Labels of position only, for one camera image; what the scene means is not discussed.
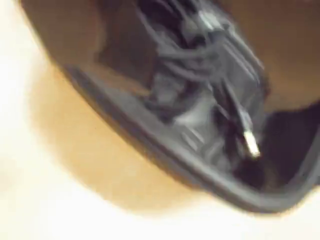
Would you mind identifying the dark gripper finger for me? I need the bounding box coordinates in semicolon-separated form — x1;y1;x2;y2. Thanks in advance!
224;0;320;111
19;0;159;89

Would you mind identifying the black braided charging cable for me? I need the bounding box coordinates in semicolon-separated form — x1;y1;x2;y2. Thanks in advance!
134;0;272;176

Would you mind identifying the black bowl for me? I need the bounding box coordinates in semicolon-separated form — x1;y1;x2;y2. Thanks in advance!
64;62;320;214

